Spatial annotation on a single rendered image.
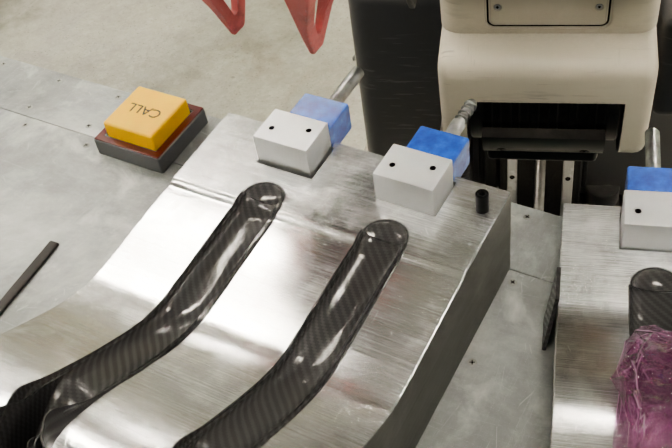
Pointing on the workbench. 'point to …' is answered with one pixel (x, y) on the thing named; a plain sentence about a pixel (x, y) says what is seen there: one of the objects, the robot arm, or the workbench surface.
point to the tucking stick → (27, 275)
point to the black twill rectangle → (551, 308)
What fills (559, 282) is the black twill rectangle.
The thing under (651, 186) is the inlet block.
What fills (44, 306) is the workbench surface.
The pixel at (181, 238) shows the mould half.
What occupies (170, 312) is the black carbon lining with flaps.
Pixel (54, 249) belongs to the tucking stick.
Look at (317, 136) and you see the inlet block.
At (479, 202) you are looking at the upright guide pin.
